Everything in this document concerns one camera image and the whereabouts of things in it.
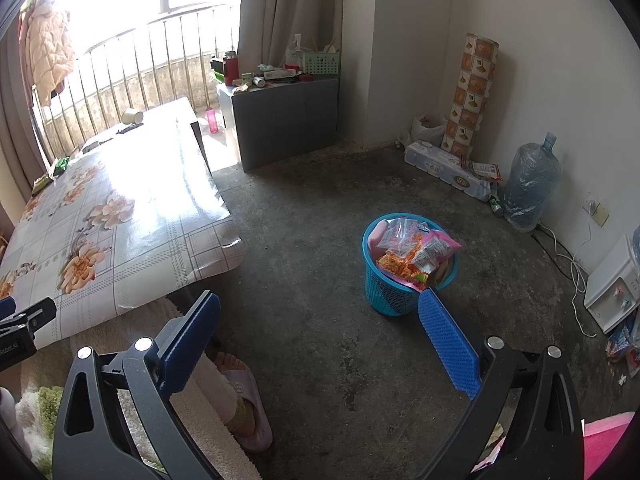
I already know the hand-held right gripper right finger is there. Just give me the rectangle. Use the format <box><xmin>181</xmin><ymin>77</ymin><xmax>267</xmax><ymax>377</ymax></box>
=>
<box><xmin>415</xmin><ymin>287</ymin><xmax>586</xmax><ymax>480</ymax></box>

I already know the white water dispenser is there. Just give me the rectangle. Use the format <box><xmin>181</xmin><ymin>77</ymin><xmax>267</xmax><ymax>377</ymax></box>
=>
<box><xmin>582</xmin><ymin>232</ymin><xmax>640</xmax><ymax>335</ymax></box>

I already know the white plastic bag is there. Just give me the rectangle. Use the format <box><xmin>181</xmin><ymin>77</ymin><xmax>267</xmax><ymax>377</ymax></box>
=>
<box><xmin>411</xmin><ymin>112</ymin><xmax>446</xmax><ymax>146</ymax></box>
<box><xmin>286</xmin><ymin>34</ymin><xmax>307</xmax><ymax>68</ymax></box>

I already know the metal window railing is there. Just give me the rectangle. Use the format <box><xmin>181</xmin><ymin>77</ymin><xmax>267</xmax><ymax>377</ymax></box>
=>
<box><xmin>30</xmin><ymin>2</ymin><xmax>241</xmax><ymax>161</ymax></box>

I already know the white pink snack packet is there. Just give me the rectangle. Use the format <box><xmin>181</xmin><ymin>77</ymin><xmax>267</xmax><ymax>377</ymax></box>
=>
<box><xmin>410</xmin><ymin>230</ymin><xmax>462</xmax><ymax>273</ymax></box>

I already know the white power cable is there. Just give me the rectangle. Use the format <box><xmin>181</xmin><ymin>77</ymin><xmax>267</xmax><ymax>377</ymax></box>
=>
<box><xmin>532</xmin><ymin>217</ymin><xmax>598</xmax><ymax>338</ymax></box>

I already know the person's foot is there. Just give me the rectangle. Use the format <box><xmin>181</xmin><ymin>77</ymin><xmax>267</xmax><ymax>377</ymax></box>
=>
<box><xmin>216</xmin><ymin>351</ymin><xmax>258</xmax><ymax>436</ymax></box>

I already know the red white flat packet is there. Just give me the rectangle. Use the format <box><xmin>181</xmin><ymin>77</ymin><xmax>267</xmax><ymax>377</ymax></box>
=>
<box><xmin>462</xmin><ymin>157</ymin><xmax>503</xmax><ymax>182</ymax></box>

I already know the lilac slipper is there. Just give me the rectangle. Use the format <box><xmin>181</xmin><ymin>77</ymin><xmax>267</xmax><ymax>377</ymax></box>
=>
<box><xmin>215</xmin><ymin>360</ymin><xmax>275</xmax><ymax>453</ymax></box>

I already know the grey cabinet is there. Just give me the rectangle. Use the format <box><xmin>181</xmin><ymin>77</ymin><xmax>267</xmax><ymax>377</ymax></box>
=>
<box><xmin>216</xmin><ymin>77</ymin><xmax>341</xmax><ymax>173</ymax></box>

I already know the blue plastic packet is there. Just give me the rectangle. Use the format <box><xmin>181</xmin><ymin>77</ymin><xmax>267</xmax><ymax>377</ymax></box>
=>
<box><xmin>606</xmin><ymin>322</ymin><xmax>640</xmax><ymax>361</ymax></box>

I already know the white green shaggy rug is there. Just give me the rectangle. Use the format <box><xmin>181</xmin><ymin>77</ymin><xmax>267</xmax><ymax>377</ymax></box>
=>
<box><xmin>12</xmin><ymin>297</ymin><xmax>263</xmax><ymax>480</ymax></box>

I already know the beige curtain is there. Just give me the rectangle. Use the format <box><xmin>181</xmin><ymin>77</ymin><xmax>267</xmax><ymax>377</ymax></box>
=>
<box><xmin>237</xmin><ymin>0</ymin><xmax>346</xmax><ymax>81</ymax></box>
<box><xmin>0</xmin><ymin>25</ymin><xmax>53</xmax><ymax>221</ymax></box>

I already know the beige quilted jacket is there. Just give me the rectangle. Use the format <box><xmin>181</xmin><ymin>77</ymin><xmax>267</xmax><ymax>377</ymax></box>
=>
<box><xmin>22</xmin><ymin>0</ymin><xmax>76</xmax><ymax>107</ymax></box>

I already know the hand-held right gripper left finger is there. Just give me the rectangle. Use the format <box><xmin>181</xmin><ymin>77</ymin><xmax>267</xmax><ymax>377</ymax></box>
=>
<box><xmin>51</xmin><ymin>290</ymin><xmax>223</xmax><ymax>480</ymax></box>

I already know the red bottle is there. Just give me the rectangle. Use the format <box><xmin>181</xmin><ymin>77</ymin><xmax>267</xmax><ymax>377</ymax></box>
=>
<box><xmin>223</xmin><ymin>50</ymin><xmax>240</xmax><ymax>87</ymax></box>

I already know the floral plastic tablecloth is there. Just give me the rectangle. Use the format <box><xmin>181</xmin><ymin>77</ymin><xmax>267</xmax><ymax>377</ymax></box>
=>
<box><xmin>0</xmin><ymin>97</ymin><xmax>248</xmax><ymax>351</ymax></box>

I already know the blue plastic basket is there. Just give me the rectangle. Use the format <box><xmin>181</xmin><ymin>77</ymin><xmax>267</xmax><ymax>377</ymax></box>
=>
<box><xmin>362</xmin><ymin>213</ymin><xmax>461</xmax><ymax>317</ymax></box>

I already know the clear plastic packet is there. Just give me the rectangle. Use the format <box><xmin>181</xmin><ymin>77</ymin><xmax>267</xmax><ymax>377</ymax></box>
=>
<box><xmin>377</xmin><ymin>217</ymin><xmax>426</xmax><ymax>256</ymax></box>

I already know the patterned tablecloth roll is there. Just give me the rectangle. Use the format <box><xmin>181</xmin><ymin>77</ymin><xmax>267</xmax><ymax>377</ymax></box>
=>
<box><xmin>440</xmin><ymin>32</ymin><xmax>501</xmax><ymax>158</ymax></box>

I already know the large blue water jug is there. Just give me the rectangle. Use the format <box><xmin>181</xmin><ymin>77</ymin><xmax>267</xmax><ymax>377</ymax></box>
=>
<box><xmin>502</xmin><ymin>131</ymin><xmax>562</xmax><ymax>233</ymax></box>

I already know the toilet paper pack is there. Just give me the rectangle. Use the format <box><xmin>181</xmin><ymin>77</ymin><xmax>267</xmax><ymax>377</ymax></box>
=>
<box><xmin>404</xmin><ymin>139</ymin><xmax>493</xmax><ymax>203</ymax></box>

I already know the green plastic basket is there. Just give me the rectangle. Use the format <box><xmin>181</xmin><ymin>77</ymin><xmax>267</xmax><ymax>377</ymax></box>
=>
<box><xmin>302</xmin><ymin>50</ymin><xmax>341</xmax><ymax>77</ymax></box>

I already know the pink cloth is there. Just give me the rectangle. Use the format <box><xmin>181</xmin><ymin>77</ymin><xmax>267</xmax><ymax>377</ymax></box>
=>
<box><xmin>470</xmin><ymin>410</ymin><xmax>636</xmax><ymax>480</ymax></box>

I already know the wall socket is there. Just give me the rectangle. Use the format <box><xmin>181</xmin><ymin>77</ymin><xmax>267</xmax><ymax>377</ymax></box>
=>
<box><xmin>582</xmin><ymin>192</ymin><xmax>611</xmax><ymax>228</ymax></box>

